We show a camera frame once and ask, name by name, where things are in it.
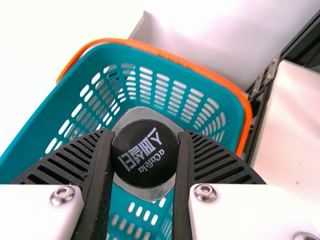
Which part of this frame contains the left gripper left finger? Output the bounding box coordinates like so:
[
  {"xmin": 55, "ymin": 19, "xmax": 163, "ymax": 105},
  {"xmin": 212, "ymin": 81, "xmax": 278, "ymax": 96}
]
[{"xmin": 0, "ymin": 128, "xmax": 116, "ymax": 240}]

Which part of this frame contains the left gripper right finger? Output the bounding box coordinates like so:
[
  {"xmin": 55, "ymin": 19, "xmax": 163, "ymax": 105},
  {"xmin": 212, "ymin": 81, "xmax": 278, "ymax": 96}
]
[{"xmin": 171, "ymin": 129, "xmax": 320, "ymax": 240}]

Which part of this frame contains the dark coffee bottle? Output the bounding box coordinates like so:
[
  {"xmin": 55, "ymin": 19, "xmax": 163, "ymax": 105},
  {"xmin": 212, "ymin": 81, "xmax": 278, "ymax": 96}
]
[{"xmin": 109, "ymin": 105, "xmax": 186, "ymax": 204}]

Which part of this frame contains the teal shopping basket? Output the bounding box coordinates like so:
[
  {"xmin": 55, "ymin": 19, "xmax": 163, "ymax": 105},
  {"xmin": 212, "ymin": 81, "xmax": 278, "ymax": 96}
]
[{"xmin": 0, "ymin": 37, "xmax": 253, "ymax": 240}]

